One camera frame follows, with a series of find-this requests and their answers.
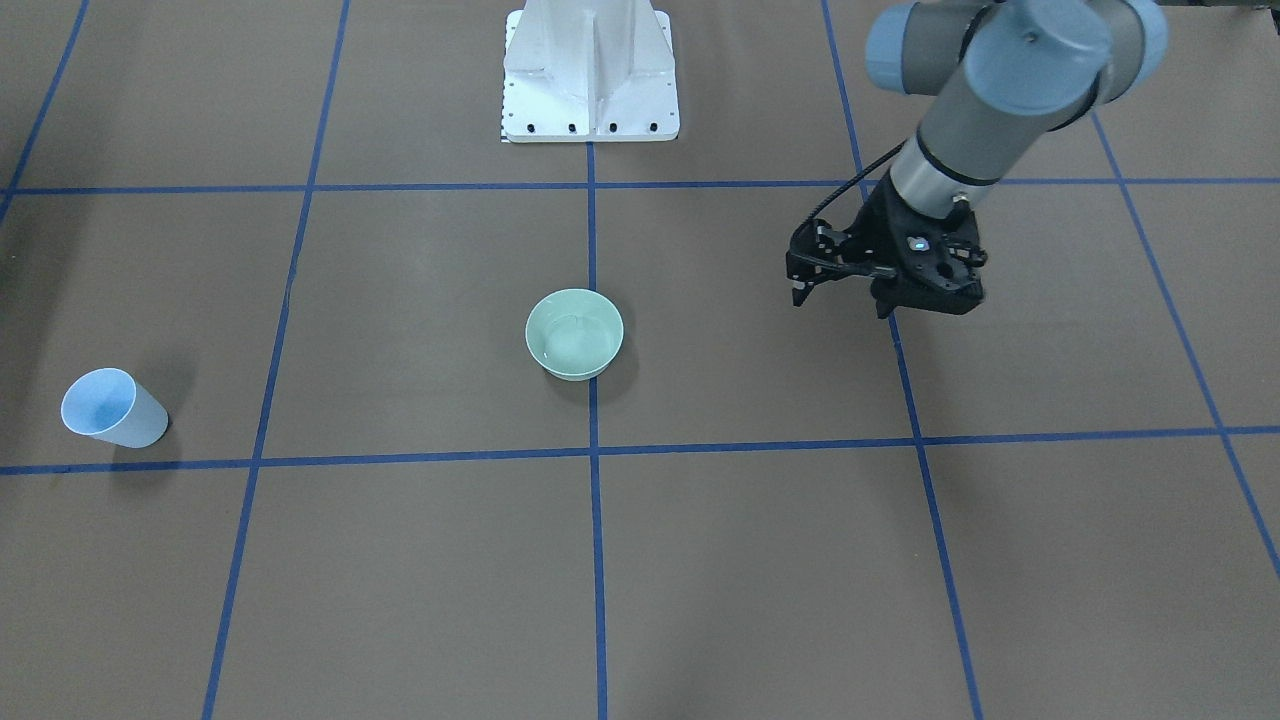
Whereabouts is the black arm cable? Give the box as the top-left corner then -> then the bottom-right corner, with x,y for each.
806,140 -> 909,233

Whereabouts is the light blue plastic cup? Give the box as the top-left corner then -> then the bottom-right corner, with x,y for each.
60,368 -> 170,448

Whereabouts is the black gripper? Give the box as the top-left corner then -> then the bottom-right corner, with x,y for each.
860,179 -> 987,319

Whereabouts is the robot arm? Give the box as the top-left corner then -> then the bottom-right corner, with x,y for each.
852,1 -> 1169,318

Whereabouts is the white camera pole base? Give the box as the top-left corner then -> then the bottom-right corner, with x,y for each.
500,1 -> 681,143

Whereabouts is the mint green bowl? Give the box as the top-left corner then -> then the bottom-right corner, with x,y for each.
524,288 -> 625,382

